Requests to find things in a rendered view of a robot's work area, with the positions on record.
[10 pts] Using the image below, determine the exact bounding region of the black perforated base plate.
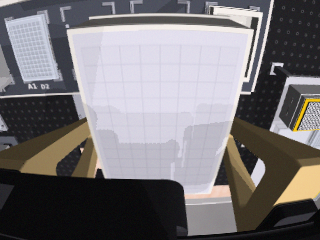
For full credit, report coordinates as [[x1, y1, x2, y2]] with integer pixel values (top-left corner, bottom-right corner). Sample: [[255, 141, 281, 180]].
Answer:
[[0, 0, 320, 176]]

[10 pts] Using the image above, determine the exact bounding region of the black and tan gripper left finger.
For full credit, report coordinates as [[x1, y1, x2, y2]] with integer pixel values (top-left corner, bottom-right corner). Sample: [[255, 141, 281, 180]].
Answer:
[[0, 117, 98, 178]]

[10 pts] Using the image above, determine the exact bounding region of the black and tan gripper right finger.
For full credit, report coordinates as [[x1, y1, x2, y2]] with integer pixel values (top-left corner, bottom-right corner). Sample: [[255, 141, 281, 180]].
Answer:
[[223, 116, 320, 232]]

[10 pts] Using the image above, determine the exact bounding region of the grey flat plate with label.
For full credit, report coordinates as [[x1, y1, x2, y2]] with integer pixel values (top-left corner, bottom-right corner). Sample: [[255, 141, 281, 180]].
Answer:
[[72, 94, 86, 120]]

